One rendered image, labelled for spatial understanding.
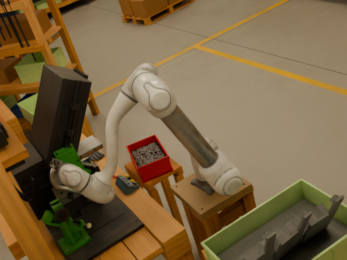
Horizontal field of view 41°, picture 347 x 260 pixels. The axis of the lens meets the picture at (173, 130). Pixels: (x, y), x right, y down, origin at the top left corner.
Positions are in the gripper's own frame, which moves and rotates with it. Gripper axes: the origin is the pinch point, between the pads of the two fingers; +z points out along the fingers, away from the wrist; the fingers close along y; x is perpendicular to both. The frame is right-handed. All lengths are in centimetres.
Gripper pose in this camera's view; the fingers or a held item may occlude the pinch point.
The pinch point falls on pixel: (57, 164)
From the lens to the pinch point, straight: 256.0
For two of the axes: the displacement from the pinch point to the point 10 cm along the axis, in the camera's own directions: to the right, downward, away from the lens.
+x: -3.3, 9.4, -0.6
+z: -4.3, -1.0, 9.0
